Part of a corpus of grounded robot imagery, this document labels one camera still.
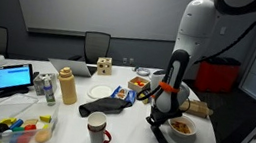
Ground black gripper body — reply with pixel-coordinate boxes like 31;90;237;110
147;104;185;127

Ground pretzels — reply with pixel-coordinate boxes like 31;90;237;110
170;120;193;136

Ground white paper bowl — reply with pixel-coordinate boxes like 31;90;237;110
166;113;199;140

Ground cardboard box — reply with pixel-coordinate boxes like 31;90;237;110
177;97;216;121

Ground blue cookie packet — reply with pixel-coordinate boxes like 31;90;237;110
109;84;139;106

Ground white cup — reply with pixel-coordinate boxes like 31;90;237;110
149;68;168;93

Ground wooden tray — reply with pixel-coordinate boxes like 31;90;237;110
126;75;152;96

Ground toy fruits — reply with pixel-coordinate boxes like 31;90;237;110
132;78;147;88

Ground black cloth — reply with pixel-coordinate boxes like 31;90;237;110
76;92;134;124

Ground plain white plate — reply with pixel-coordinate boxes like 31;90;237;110
85;81;115;103

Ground red bin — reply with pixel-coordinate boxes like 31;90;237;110
193;53;243;98

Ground wooden shape sorter cube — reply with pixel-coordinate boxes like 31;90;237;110
95;55;115;77

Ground yellow bottle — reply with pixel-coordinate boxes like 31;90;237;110
54;65;83;107

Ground silver laptop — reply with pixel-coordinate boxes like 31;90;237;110
46;55;99;79

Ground clear plastic container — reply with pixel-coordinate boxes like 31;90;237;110
0;94;62;143

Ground yellow toy block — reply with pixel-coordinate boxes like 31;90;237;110
38;114;53;124

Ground orange toy egg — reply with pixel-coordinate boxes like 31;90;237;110
34;127;53;143

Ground grey carton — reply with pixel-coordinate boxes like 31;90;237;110
31;70;60;99

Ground red toy block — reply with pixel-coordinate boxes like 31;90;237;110
23;123;38;133

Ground whiteboard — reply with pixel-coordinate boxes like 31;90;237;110
1;0;204;56

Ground blue toy cylinder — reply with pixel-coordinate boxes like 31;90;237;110
9;117;25;131

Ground tablet with lit screen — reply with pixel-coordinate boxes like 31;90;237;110
0;59;37;103

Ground black toy ball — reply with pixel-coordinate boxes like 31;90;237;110
0;122;10;135

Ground orange strap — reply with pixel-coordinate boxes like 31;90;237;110
158;81;182;95

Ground coiled white cable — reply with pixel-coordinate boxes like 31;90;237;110
131;65;153;79

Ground white mug red handle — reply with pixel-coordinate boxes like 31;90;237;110
84;109;116;143

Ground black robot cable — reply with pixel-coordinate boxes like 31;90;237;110
193;6;256;73

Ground wall light switch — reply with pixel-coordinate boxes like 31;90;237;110
219;26;227;37

